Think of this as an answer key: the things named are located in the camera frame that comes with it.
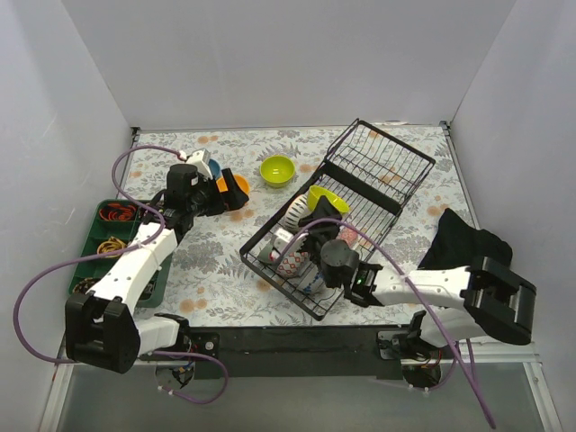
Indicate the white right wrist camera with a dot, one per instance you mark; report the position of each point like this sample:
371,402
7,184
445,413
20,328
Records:
284,243

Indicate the blue striped white bowl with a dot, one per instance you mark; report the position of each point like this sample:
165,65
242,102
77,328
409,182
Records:
297,210

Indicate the black cloth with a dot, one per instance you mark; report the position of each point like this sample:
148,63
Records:
457,244

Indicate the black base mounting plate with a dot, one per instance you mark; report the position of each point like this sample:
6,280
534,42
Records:
323,351

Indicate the brown rubber bands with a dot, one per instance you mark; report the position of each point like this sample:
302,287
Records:
84,285

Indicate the blue ceramic bowl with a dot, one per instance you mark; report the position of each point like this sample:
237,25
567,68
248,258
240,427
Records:
215,168

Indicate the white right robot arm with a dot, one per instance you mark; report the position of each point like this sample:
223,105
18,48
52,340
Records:
464,282

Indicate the red diamond pattern bowl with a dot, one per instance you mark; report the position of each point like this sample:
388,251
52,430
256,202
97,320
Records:
292,264

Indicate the lime green bowl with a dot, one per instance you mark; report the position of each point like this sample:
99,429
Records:
315,193
277,171

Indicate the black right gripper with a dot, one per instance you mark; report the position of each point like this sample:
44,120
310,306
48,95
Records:
322,225

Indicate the black wire dish rack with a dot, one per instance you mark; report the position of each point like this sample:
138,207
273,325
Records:
376,174

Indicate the blue floral white bowl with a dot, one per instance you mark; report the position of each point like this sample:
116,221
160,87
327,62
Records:
311,283

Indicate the mint green flower bowl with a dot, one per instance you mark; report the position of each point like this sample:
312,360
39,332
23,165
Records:
268,254

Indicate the pink patterned bowl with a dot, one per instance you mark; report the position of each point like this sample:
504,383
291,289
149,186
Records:
349,236

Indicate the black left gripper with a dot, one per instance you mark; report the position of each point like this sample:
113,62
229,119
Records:
220,198

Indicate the yellow rubber bands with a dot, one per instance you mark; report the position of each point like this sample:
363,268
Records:
111,248

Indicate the orange rubber bands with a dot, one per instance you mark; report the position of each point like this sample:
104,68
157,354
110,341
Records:
116,211

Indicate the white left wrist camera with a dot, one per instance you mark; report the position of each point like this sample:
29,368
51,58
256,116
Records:
200,159

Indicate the orange plastic bowl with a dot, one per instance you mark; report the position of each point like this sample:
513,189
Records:
234,200

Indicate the green compartment tray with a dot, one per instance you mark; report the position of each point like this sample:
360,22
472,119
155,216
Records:
114,226

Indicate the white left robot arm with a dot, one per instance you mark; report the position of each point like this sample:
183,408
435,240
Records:
100,327

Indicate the aluminium frame rail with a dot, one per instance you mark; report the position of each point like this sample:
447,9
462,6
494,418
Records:
485,350

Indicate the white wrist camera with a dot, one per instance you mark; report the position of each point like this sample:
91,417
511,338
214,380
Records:
200,159
284,243

